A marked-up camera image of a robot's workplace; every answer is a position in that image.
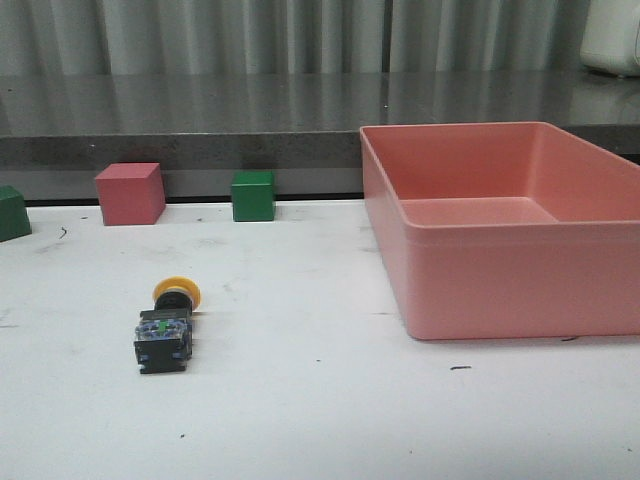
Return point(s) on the dark grey counter shelf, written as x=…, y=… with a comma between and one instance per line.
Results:
x=58, y=133

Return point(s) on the green cube block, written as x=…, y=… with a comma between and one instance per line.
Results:
x=14, y=220
x=253, y=196

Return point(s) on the green cube block left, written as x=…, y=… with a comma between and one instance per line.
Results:
x=14, y=220

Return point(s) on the white appliance in background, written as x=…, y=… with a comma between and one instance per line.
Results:
x=611, y=37

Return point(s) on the green cube block centre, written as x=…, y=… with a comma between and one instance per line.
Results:
x=253, y=196

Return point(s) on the yellow push button switch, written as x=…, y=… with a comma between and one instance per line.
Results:
x=163, y=337

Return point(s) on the pink cube block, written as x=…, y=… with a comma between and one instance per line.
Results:
x=131, y=193

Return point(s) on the pink plastic bin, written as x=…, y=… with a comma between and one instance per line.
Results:
x=504, y=230

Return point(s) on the grey pleated curtain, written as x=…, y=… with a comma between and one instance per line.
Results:
x=288, y=37

